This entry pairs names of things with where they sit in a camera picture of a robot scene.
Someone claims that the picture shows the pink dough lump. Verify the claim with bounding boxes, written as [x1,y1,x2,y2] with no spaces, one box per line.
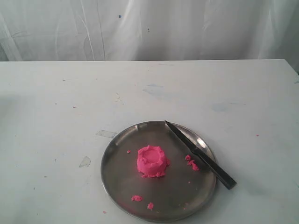
[136,145,170,178]

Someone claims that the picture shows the black kitchen knife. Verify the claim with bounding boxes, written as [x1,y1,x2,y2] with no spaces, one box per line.
[165,120,237,189]

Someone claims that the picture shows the clear tape piece upper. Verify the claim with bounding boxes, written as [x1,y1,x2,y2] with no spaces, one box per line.
[96,130,117,139]

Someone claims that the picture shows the clear tape piece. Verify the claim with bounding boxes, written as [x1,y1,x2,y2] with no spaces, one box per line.
[96,130,117,139]
[79,156,91,168]

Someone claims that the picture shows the round steel plate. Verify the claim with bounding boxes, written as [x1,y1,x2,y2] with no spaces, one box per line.
[101,121,217,222]

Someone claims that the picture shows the pink crumb cluster right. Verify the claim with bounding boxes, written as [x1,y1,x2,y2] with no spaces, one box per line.
[185,155,199,171]

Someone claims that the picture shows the clear tape piece lower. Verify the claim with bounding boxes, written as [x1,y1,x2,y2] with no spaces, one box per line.
[79,156,91,168]

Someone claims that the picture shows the pink crumb front left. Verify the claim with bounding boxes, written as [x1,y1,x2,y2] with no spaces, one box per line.
[131,195,142,202]

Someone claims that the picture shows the pink crumb front middle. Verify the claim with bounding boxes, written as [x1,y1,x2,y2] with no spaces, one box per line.
[147,202,154,210]

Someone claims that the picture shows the white backdrop curtain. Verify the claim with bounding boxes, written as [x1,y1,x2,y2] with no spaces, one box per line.
[0,0,299,63]

